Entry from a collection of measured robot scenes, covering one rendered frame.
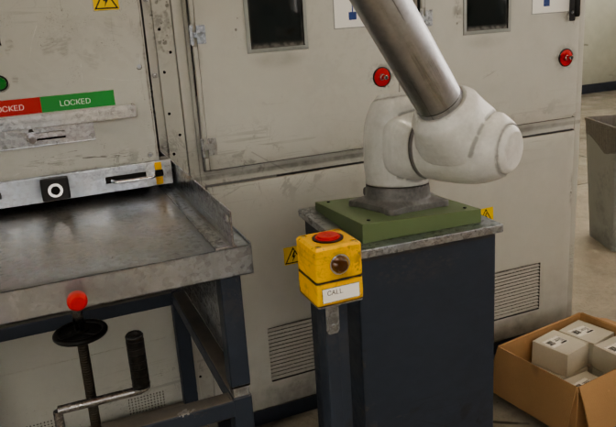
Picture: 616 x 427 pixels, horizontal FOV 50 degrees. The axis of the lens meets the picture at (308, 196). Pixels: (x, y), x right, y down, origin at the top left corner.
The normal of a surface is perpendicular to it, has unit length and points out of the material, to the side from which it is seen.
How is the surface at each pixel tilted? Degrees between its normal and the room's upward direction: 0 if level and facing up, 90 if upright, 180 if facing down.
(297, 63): 90
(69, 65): 90
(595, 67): 90
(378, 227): 90
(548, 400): 77
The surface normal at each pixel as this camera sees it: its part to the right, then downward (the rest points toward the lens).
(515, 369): -0.84, -0.07
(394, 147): -0.71, 0.20
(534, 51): 0.39, 0.22
